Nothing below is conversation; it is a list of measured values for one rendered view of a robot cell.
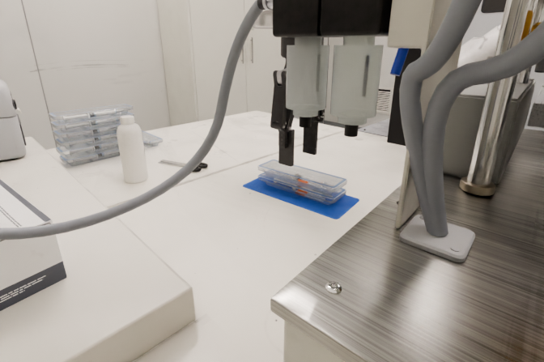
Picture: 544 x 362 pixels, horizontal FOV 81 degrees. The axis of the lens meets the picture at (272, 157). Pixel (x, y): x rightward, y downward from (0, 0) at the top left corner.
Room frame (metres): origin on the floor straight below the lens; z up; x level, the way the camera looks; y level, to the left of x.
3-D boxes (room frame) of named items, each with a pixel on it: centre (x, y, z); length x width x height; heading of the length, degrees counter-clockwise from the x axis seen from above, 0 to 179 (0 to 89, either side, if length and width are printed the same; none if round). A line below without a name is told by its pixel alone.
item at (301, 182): (0.60, -0.06, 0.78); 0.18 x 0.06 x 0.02; 51
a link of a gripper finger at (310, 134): (0.62, -0.08, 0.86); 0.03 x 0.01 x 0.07; 52
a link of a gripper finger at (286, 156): (0.56, -0.03, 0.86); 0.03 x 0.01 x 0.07; 52
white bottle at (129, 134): (0.66, 0.31, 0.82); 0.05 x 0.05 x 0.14
